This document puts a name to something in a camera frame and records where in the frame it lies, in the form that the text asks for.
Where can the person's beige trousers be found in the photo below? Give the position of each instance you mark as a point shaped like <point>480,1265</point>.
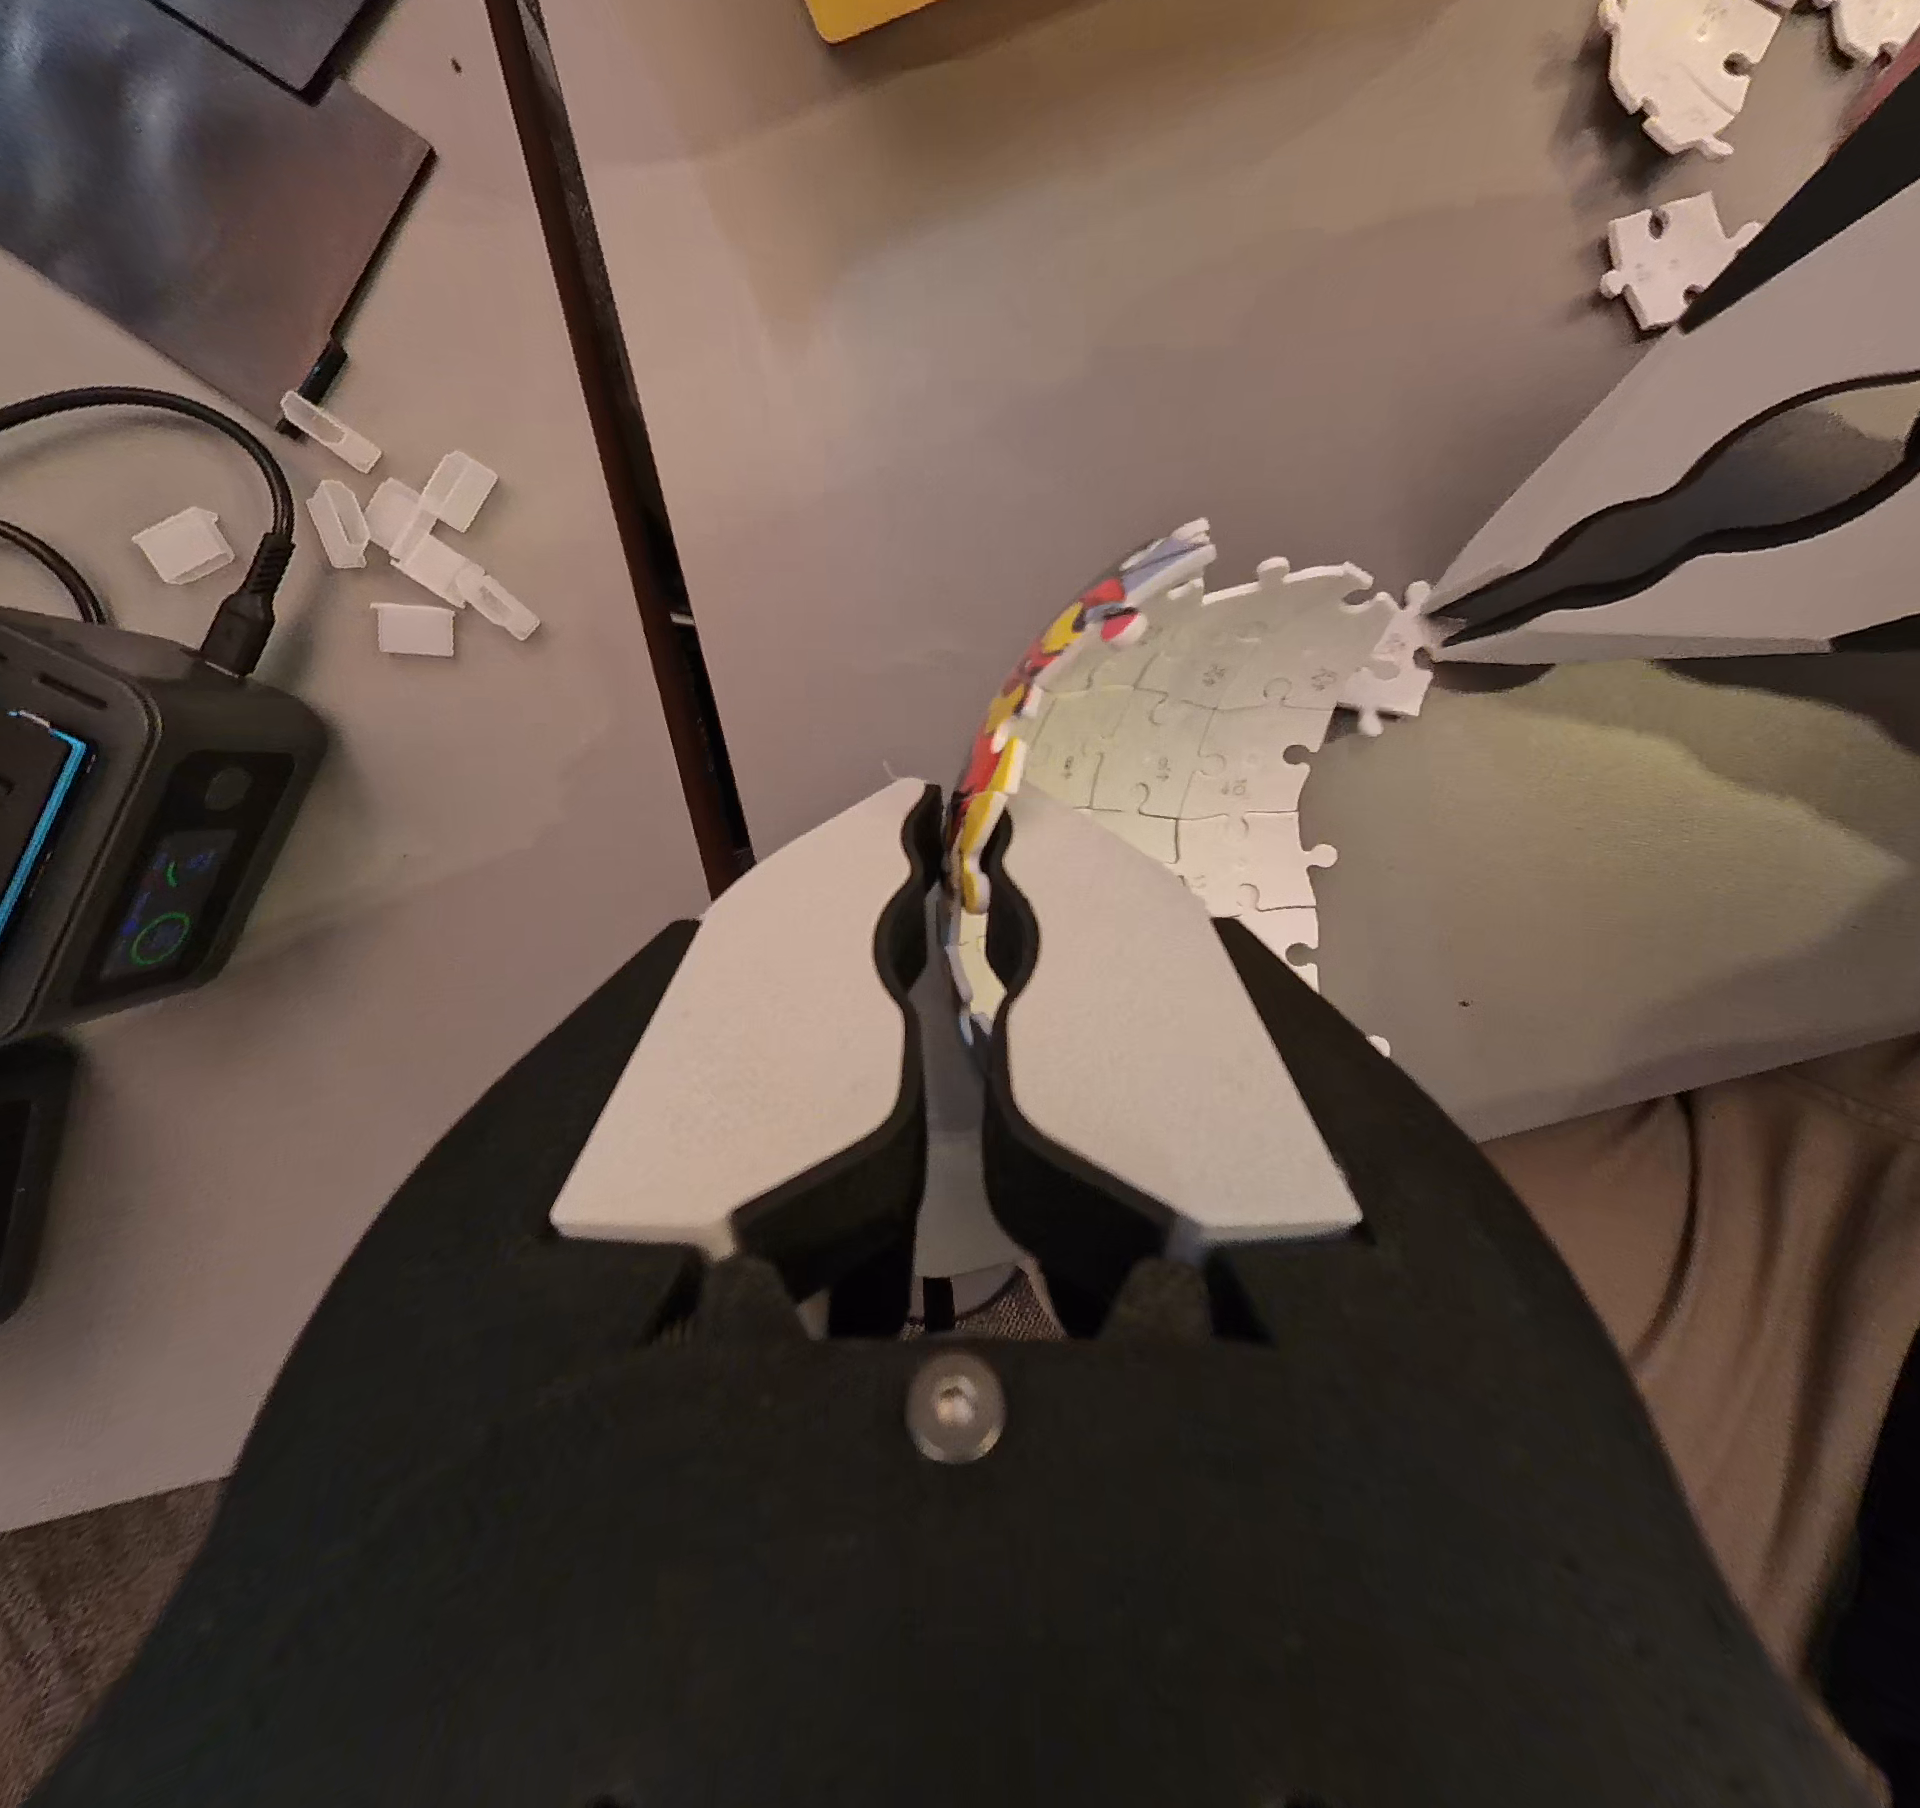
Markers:
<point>1724,1312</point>

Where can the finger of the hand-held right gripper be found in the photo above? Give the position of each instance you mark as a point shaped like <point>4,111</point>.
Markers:
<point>1695,412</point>
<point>1724,609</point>

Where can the partly built puzzle ball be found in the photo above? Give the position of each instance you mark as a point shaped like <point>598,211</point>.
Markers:
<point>1185,745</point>

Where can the single white puzzle piece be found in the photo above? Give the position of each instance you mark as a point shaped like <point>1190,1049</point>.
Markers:
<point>1392,661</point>

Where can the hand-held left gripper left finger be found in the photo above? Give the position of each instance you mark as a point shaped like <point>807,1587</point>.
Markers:
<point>765,1059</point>

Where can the black power station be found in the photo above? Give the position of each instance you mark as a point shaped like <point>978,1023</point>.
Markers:
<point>179,820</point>

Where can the puzzle pieces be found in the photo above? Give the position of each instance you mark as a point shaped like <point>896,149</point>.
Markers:
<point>1688,39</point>

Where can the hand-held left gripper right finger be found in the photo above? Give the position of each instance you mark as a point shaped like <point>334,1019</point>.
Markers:
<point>1171,1073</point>

